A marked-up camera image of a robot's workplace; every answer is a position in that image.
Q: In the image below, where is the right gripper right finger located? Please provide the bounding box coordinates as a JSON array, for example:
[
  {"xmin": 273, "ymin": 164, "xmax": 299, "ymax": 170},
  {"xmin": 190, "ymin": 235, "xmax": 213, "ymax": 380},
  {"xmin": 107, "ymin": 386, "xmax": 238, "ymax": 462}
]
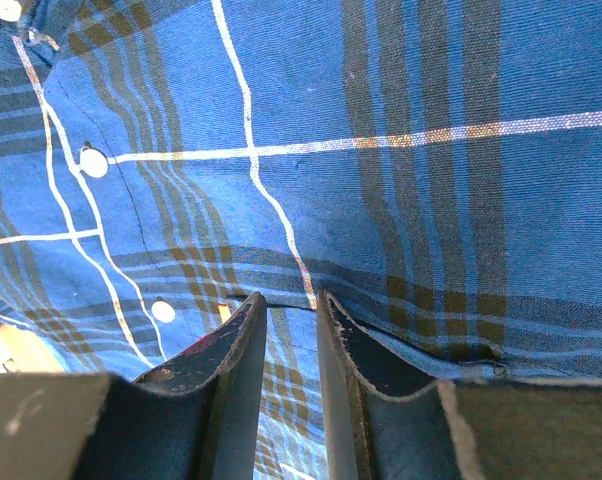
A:
[{"xmin": 317, "ymin": 291, "xmax": 602, "ymax": 479}]

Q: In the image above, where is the blue plaid shirt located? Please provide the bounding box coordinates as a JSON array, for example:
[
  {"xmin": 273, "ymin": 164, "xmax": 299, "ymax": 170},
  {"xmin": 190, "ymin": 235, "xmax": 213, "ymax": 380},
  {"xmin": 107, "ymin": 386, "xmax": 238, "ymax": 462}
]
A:
[{"xmin": 0, "ymin": 1, "xmax": 602, "ymax": 479}]

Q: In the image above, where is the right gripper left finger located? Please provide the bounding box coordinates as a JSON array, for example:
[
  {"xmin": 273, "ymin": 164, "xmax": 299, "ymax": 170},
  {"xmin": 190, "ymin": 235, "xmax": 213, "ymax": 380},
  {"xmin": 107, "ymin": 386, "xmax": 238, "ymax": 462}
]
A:
[{"xmin": 0, "ymin": 293, "xmax": 267, "ymax": 479}]

